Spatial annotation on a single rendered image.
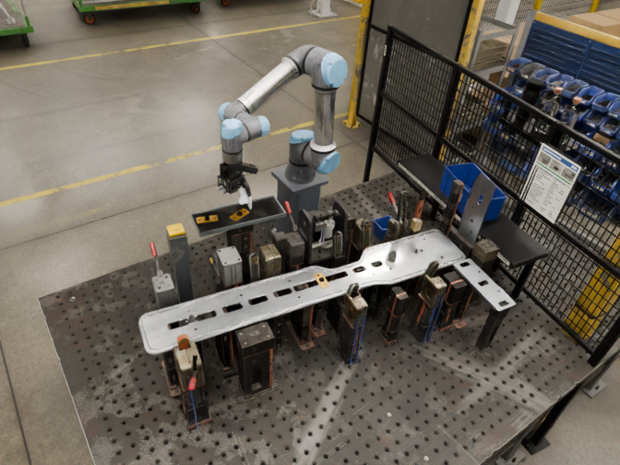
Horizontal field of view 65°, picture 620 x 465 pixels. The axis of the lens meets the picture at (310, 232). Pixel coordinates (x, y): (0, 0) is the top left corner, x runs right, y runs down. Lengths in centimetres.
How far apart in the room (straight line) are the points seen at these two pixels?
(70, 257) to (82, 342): 156
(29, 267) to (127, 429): 203
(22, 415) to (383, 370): 188
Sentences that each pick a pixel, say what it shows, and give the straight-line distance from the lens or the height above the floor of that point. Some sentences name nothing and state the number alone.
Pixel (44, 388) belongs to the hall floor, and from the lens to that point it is 308.
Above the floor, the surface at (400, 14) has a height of 124.
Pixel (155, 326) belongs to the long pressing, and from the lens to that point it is 185.
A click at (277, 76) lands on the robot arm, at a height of 165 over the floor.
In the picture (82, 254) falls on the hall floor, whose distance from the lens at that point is 377.
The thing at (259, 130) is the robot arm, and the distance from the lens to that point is 182.
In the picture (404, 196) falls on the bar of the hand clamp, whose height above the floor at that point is 121.
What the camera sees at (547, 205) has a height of 121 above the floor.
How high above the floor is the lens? 240
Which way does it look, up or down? 40 degrees down
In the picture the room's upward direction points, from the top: 5 degrees clockwise
